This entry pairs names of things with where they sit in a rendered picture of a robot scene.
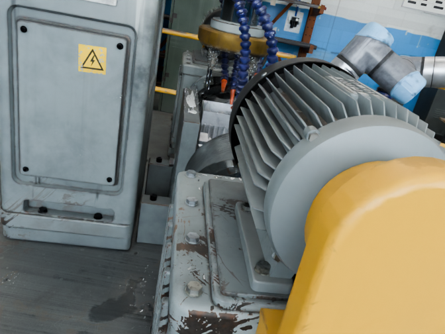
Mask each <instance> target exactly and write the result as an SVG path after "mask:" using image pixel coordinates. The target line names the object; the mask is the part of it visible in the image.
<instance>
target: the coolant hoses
mask: <svg viewBox="0 0 445 334"><path fill-rule="evenodd" d="M232 1H234V2H235V4H234V8H235V9H237V12H236V15H237V16H238V17H239V19H238V23H239V24H240V25H241V26H240V27H239V31H240V32H241V35H240V38H241V40H242V42H241V43H240V46H241V47H242V49H241V50H240V53H241V55H238V54H236V55H234V58H235V60H234V64H233V66H232V67H233V69H232V74H231V79H230V80H231V82H230V85H231V87H229V90H230V105H232V103H233V100H234V94H235V92H236V94H237V96H236V98H237V97H238V94H239V93H240V92H241V90H242V88H243V87H244V86H245V85H246V83H247V82H248V78H247V76H248V71H247V70H248V69H249V67H250V65H249V64H248V63H249V61H250V57H249V54H251V50H250V49H249V47H250V46H251V45H252V44H251V42H250V41H249V39H250V37H251V34H250V33H248V32H249V29H250V25H247V24H248V21H249V18H248V17H246V14H247V12H248V11H247V9H245V8H244V6H245V4H246V3H245V1H243V0H232ZM247 2H248V3H252V5H251V6H252V8H253V9H255V10H256V15H258V16H259V20H258V25H260V26H262V30H265V32H266V33H265V34H264V37H266V38H267V41H266V45H268V47H269V48H268V49H267V53H268V54H269V55H268V56H267V58H266V60H267V61H268V63H266V67H268V66H270V65H272V64H274V63H276V61H277V60H278V56H276V54H277V52H278V51H279V50H278V47H276V45H277V43H278V41H277V39H276V38H275V34H276V31H275V30H272V29H273V25H274V24H273V22H270V17H271V15H270V14H269V13H267V12H266V9H267V7H266V6H265V5H262V0H247ZM263 24H264V25H263ZM222 53H223V54H221V57H222V60H221V62H222V64H221V68H222V70H221V73H222V74H221V80H220V82H221V91H222V92H224V89H225V87H226V84H227V83H228V77H229V74H228V73H229V70H228V67H229V66H228V62H229V61H228V59H227V58H228V57H229V54H227V53H228V52H222ZM262 58H263V57H260V62H258V69H257V71H256V72H255V73H254V76H255V75H256V74H257V73H258V72H260V71H261V68H262V65H261V64H262V63H263V62H264V61H263V60H262ZM239 69H240V70H239ZM236 87H237V88H236Z"/></svg>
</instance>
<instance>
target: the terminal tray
mask: <svg viewBox="0 0 445 334"><path fill-rule="evenodd" d="M232 106H233V105H230V104H226V103H218V102H214V101H208V102H206V100H203V101H202V106H201V112H200V120H201V126H200V131H199V133H208V134H209V136H208V139H209V138H211V139H213V138H215V137H217V136H219V135H223V134H225V133H228V126H229V120H230V114H231V111H232V109H231V107H232ZM207 109H209V110H210V111H208V110H207Z"/></svg>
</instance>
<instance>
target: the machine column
mask: <svg viewBox="0 0 445 334"><path fill-rule="evenodd" d="M165 5H166V0H0V164H1V195H2V205H1V206H0V222H1V224H3V234H4V236H5V237H6V238H8V239H19V240H26V241H39V242H46V243H59V244H66V245H79V246H86V247H98V248H105V249H118V250H128V249H129V248H130V246H131V242H132V236H133V233H134V226H135V223H136V217H137V213H138V208H139V204H140V198H141V195H142V189H143V185H144V176H145V171H146V161H147V155H148V144H149V138H150V127H151V122H152V111H153V105H154V94H155V88H156V78H157V71H158V61H159V55H160V45H161V38H162V28H163V21H164V11H165Z"/></svg>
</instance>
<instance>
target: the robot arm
mask: <svg viewBox="0 0 445 334"><path fill-rule="evenodd" d="M393 41H394V39H393V36H392V35H391V33H389V32H388V30H387V29H386V28H384V27H383V26H381V25H380V24H379V23H376V22H370V23H368V24H367V25H366V26H365V27H364V28H363V29H362V30H361V31H360V32H359V33H358V34H355V35H354V38H353V39H352V40H351V41H350V42H349V43H348V44H347V45H346V46H345V47H344V48H343V50H342V51H341V52H340V53H339V54H338V55H337V56H336V57H335V58H334V59H333V60H332V62H331V63H332V64H334V65H336V66H338V67H340V68H342V69H344V70H346V71H347V72H349V73H350V74H352V75H353V76H354V77H355V78H356V79H357V80H358V79H359V78H360V77H361V76H362V75H363V74H364V73H366V74H367V75H368V76H369V77H370V78H371V79H372V80H373V81H374V82H375V83H377V84H378V85H379V86H380V87H381V88H382V89H384V90H385V91H386V92H387V93H388V94H389V95H390V97H391V98H394V99H395V100H396V101H398V102H399V103H400V104H406V103H407V102H409V101H410V100H411V99H412V98H413V97H414V96H415V95H416V94H418V93H419V92H420V91H421V89H422V88H424V87H438V88H445V57H430V56H425V57H410V56H406V55H400V56H399V55H398V54H396V53H395V52H394V51H393V50H392V49H391V48H390V47H391V45H392V44H393Z"/></svg>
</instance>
